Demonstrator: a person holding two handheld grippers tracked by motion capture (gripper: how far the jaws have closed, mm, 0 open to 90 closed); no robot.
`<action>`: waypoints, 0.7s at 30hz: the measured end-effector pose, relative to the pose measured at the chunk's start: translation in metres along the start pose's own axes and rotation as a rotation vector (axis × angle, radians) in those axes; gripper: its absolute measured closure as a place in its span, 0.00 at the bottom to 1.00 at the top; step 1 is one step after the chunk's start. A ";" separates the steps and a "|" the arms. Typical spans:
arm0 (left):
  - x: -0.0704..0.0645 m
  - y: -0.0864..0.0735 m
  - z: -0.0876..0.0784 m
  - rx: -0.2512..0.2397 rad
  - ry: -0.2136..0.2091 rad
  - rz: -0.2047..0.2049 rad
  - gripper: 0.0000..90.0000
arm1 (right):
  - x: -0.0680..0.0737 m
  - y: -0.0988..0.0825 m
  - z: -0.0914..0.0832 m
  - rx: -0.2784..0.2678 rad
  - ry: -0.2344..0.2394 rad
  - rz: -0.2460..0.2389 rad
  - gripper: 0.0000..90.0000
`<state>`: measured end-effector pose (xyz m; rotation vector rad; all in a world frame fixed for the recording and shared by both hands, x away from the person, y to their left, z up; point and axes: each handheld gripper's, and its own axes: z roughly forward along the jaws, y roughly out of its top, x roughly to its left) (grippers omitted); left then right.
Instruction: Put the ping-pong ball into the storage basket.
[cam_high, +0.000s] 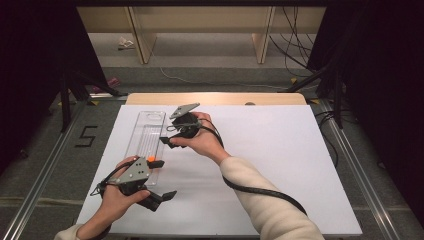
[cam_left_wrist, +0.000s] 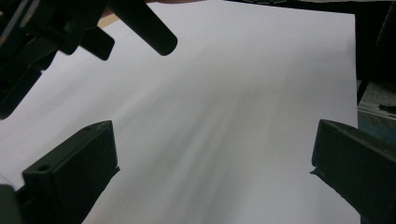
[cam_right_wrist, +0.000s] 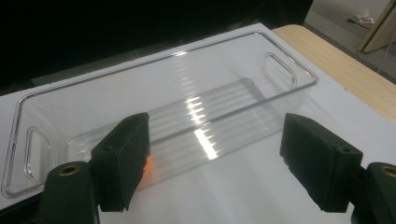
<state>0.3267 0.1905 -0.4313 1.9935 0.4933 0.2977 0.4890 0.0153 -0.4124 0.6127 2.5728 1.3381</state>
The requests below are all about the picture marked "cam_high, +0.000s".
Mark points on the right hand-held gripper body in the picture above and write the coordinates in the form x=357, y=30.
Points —
x=186, y=124

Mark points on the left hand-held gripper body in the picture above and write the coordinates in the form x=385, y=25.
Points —
x=135, y=175

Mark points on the orange ball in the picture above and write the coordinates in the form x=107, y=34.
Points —
x=151, y=159

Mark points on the clear plastic box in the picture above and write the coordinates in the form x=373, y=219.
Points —
x=146, y=136

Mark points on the person's right hand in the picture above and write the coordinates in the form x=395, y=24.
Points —
x=203, y=140

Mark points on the person's left hand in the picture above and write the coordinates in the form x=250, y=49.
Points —
x=116, y=203

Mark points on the wooden table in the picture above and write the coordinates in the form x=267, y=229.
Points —
x=216, y=98

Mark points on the pink packet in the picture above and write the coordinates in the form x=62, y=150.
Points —
x=111, y=82

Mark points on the white board sheet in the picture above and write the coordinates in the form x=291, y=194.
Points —
x=266, y=160

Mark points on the crumpled white paper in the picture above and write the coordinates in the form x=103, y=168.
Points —
x=125, y=43

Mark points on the beige wooden desk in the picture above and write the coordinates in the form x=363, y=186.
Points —
x=200, y=23

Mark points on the black metal stand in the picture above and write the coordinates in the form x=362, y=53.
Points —
x=76, y=90
x=328, y=86

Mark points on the black curtain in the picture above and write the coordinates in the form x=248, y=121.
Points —
x=30, y=66
x=386, y=83

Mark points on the aluminium floor rail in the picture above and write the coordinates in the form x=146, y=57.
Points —
x=360, y=173
x=43, y=176

